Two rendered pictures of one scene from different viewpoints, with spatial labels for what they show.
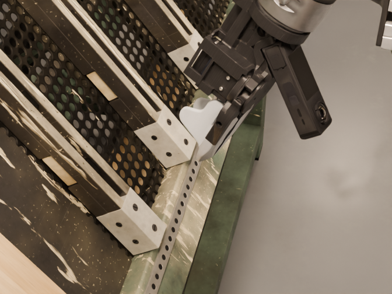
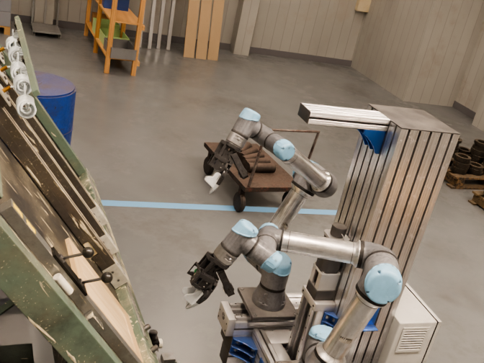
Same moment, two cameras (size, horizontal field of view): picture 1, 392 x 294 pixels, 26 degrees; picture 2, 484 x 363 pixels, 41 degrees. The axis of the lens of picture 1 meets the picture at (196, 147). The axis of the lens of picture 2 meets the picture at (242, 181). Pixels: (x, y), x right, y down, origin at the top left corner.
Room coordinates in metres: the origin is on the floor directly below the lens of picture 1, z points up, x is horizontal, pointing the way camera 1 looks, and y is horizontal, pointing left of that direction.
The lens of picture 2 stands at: (-1.10, 1.36, 2.62)
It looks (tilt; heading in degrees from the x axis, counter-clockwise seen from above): 23 degrees down; 320
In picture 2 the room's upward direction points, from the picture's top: 13 degrees clockwise
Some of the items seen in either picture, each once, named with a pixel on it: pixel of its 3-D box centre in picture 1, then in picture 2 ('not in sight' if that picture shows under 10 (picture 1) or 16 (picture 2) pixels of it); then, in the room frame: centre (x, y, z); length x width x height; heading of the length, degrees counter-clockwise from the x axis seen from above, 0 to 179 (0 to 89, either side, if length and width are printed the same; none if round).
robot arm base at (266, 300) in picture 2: not in sight; (270, 292); (0.61, -0.37, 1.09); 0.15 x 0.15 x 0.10
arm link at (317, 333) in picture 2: not in sight; (322, 346); (0.13, -0.21, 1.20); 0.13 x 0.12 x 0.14; 137
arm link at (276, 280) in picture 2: not in sight; (275, 269); (0.62, -0.37, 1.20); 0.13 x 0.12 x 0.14; 178
